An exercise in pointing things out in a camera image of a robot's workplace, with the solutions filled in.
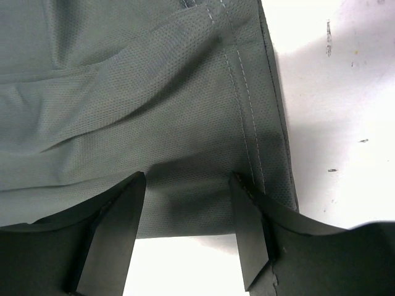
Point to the dark grey t-shirt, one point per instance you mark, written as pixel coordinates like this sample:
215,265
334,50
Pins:
184,91

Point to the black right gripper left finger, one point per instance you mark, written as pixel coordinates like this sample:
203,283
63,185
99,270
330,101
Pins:
83,250

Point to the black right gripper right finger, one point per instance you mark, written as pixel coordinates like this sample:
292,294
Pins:
283,252

